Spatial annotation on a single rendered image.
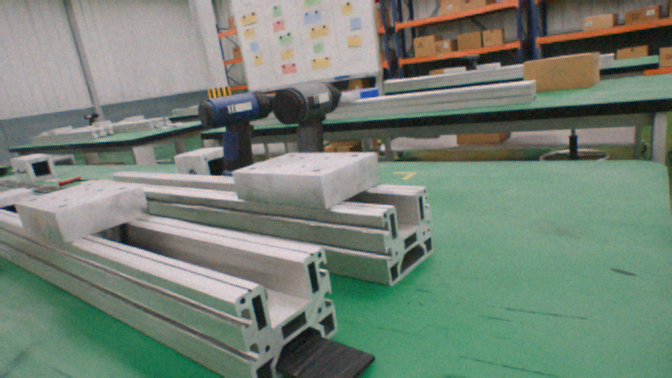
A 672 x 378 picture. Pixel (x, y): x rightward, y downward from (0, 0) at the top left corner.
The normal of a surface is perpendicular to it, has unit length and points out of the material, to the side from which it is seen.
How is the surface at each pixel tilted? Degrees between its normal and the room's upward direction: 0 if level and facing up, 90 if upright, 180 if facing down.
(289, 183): 90
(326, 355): 0
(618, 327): 0
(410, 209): 90
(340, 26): 90
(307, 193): 90
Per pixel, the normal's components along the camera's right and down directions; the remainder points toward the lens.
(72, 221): 0.77, 0.06
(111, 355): -0.15, -0.95
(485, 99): -0.53, 0.30
